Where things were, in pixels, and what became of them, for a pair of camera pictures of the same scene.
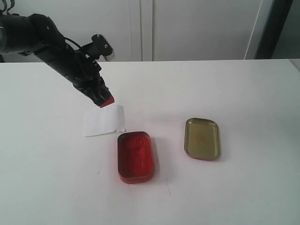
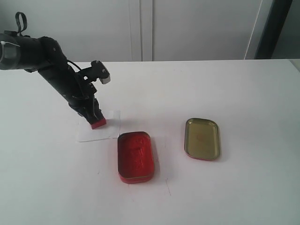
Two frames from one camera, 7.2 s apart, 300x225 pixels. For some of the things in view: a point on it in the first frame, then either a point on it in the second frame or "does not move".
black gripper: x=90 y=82 → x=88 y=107
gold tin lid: x=202 y=139 does not move
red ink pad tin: x=135 y=157 does not move
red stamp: x=109 y=101 → x=99 y=123
